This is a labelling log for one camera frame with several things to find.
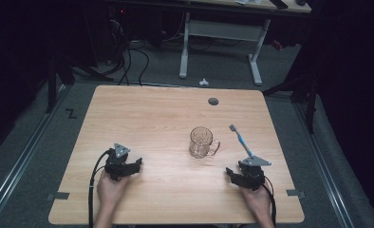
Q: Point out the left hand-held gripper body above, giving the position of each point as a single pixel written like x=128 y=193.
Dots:
x=116 y=164

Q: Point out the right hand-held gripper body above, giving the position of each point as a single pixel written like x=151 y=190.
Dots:
x=254 y=175

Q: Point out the blue toothbrush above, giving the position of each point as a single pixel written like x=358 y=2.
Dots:
x=241 y=142

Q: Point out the clear glass mug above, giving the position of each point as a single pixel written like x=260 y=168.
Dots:
x=201 y=142

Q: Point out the person's right hand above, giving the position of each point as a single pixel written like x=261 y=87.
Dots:
x=256 y=199

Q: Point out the person's left hand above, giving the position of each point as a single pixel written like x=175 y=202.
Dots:
x=109 y=190

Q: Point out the grey tape piece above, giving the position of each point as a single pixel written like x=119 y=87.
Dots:
x=59 y=195
x=295 y=193

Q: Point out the black tape floor mark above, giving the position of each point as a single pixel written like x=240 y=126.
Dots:
x=71 y=113

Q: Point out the grey round table grommet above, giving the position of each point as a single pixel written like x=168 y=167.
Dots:
x=213 y=101

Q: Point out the black metal stand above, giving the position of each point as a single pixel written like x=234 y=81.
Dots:
x=311 y=104
x=51 y=82

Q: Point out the small white floor scrap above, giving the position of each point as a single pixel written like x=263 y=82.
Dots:
x=203 y=82

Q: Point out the small red floor object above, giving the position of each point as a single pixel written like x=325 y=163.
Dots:
x=277 y=45

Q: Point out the dark object on desk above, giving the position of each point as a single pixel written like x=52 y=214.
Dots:
x=279 y=3

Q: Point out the aluminium floor rail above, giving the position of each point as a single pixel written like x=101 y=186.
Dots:
x=17 y=164
x=326 y=164

